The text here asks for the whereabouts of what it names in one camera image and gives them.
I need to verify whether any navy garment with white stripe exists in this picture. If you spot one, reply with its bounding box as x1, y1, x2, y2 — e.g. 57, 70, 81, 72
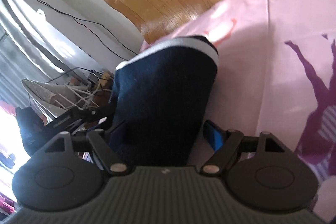
109, 36, 219, 166

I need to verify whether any black wall cable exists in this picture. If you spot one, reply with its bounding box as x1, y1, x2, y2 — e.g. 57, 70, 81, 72
4, 0, 138, 61

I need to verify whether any pink patterned bed sheet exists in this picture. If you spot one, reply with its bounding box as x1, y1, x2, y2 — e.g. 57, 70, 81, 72
139, 0, 336, 222

